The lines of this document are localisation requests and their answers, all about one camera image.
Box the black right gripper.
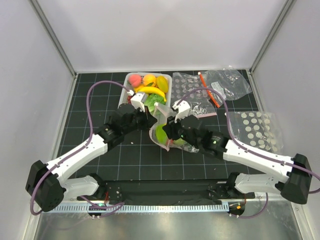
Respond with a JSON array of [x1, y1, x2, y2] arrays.
[[162, 111, 201, 150]]

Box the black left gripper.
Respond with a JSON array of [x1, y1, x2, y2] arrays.
[[122, 104, 157, 135]]

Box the pink zipper clear bag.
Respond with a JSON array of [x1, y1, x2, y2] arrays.
[[149, 102, 199, 153]]

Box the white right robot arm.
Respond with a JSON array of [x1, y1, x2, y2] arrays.
[[162, 115, 312, 205]]

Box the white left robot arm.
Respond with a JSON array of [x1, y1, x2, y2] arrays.
[[25, 103, 157, 212]]

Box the orange zipper clear bag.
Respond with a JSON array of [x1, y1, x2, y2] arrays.
[[198, 68, 252, 101]]

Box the white dotted zip bag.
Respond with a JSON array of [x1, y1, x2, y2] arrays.
[[229, 111, 284, 154]]

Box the white perforated plastic basket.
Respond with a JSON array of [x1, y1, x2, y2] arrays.
[[118, 72, 173, 107]]

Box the red grape bunch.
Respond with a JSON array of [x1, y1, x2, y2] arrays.
[[127, 96, 132, 104]]

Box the yellow bell pepper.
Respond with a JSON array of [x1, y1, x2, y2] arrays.
[[133, 84, 144, 93]]

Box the napa cabbage lettuce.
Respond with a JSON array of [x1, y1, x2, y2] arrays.
[[144, 94, 166, 113]]

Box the pink peach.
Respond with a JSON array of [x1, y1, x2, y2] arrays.
[[128, 74, 142, 88]]

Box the yellow orange peach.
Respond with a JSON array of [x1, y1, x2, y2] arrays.
[[142, 74, 157, 87]]

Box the yellow starfruit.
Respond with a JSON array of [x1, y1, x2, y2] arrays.
[[156, 75, 169, 93]]

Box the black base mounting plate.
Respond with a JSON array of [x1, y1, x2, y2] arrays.
[[86, 179, 255, 205]]

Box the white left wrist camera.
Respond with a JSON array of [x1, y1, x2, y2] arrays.
[[127, 90, 148, 112]]

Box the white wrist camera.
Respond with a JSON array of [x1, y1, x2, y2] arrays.
[[172, 100, 191, 123], [127, 90, 148, 112]]

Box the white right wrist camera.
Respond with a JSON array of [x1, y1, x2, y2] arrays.
[[172, 100, 191, 123]]

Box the slotted cable duct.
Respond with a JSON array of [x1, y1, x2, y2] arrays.
[[48, 202, 229, 214]]

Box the left aluminium frame post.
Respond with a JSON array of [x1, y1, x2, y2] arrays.
[[28, 0, 77, 78]]

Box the aluminium frame rail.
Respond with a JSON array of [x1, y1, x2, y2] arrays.
[[249, 0, 296, 75]]

